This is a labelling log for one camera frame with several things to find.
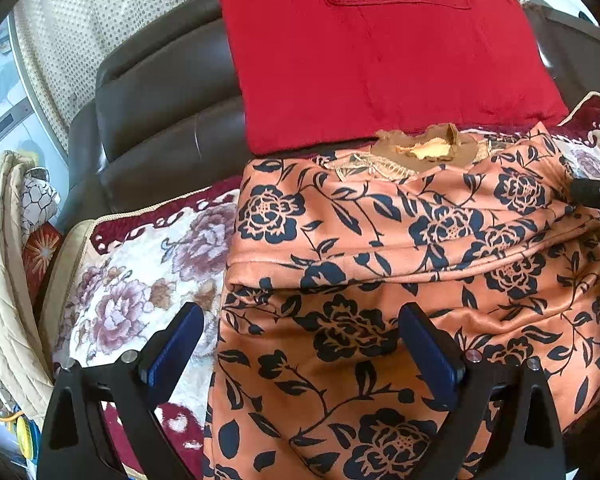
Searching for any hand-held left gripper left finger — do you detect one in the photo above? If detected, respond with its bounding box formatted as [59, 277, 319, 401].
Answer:
[36, 302, 205, 480]

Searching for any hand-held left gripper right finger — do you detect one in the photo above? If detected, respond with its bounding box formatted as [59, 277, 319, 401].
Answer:
[398, 302, 566, 480]

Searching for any beige dotted curtain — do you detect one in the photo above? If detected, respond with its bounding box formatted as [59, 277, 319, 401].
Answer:
[12, 0, 551, 128]

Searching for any beige quilted cloth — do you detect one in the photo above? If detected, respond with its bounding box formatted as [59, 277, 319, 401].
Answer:
[0, 150, 56, 411]

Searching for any yellow and blue toy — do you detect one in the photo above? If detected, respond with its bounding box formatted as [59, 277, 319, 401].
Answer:
[0, 410, 42, 467]

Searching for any red starburst cushion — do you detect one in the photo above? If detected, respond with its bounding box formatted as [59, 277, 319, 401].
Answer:
[22, 222, 64, 306]

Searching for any brown leather sofa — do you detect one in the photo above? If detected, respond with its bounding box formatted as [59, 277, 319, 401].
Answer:
[67, 0, 600, 221]

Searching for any orange floral garment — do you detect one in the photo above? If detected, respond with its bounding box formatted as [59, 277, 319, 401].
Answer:
[200, 121, 600, 480]

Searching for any window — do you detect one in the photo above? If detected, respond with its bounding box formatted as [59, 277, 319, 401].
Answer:
[0, 14, 71, 173]

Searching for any white crackle-pattern cloth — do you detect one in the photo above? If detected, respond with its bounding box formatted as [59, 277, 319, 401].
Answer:
[20, 169, 62, 233]

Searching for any floral sofa cover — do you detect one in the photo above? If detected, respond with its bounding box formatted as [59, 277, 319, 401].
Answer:
[40, 92, 600, 480]

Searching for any red cloth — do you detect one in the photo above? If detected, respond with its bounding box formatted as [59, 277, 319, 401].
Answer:
[216, 0, 570, 155]

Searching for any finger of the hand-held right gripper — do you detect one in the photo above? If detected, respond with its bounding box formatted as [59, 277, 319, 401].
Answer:
[570, 177, 600, 207]

